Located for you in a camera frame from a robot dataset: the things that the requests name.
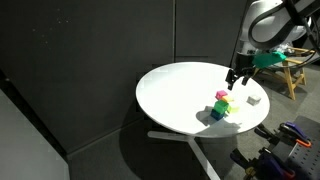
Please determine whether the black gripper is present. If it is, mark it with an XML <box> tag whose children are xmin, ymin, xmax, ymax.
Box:
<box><xmin>225</xmin><ymin>53</ymin><xmax>255</xmax><ymax>90</ymax></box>

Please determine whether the green block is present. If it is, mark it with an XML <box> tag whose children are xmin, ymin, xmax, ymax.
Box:
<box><xmin>214</xmin><ymin>100</ymin><xmax>229</xmax><ymax>114</ymax></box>

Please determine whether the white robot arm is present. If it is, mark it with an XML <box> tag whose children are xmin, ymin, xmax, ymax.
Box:
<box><xmin>225</xmin><ymin>0</ymin><xmax>320</xmax><ymax>90</ymax></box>

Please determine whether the orange block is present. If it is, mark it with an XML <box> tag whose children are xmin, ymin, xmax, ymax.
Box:
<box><xmin>221</xmin><ymin>95</ymin><xmax>234</xmax><ymax>103</ymax></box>

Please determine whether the pink block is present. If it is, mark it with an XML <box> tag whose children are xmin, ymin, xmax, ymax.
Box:
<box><xmin>215</xmin><ymin>90</ymin><xmax>228</xmax><ymax>100</ymax></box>

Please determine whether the grey block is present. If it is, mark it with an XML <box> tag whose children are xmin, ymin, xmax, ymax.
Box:
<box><xmin>247</xmin><ymin>95</ymin><xmax>261</xmax><ymax>106</ymax></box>

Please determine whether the lime yellow block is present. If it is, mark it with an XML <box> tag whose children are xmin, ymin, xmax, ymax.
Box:
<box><xmin>227</xmin><ymin>103</ymin><xmax>240</xmax><ymax>113</ymax></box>

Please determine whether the dark blue block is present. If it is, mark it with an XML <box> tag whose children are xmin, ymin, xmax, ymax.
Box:
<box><xmin>210</xmin><ymin>109</ymin><xmax>224</xmax><ymax>121</ymax></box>

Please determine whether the round white table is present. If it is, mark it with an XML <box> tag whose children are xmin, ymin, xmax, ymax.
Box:
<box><xmin>136</xmin><ymin>62</ymin><xmax>270</xmax><ymax>180</ymax></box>

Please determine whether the wooden stool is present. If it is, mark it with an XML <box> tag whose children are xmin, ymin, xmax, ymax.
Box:
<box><xmin>254</xmin><ymin>46</ymin><xmax>315</xmax><ymax>100</ymax></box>

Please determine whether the purple clamp upper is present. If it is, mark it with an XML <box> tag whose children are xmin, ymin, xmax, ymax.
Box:
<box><xmin>279</xmin><ymin>122</ymin><xmax>312</xmax><ymax>147</ymax></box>

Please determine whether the purple clamp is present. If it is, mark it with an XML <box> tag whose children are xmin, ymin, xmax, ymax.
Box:
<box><xmin>230</xmin><ymin>148</ymin><xmax>296</xmax><ymax>180</ymax></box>
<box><xmin>279</xmin><ymin>122</ymin><xmax>312</xmax><ymax>147</ymax></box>

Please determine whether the purple clamp lower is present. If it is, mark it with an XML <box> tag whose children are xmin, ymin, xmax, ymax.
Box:
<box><xmin>230</xmin><ymin>148</ymin><xmax>296</xmax><ymax>180</ymax></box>

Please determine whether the perforated metal board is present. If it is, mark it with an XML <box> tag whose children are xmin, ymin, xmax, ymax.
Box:
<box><xmin>287</xmin><ymin>144</ymin><xmax>320</xmax><ymax>180</ymax></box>

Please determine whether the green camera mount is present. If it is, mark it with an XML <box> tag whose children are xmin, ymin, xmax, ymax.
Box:
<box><xmin>253</xmin><ymin>52</ymin><xmax>286</xmax><ymax>68</ymax></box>

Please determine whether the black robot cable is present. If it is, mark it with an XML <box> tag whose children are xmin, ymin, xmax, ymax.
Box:
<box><xmin>248</xmin><ymin>0</ymin><xmax>320</xmax><ymax>69</ymax></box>

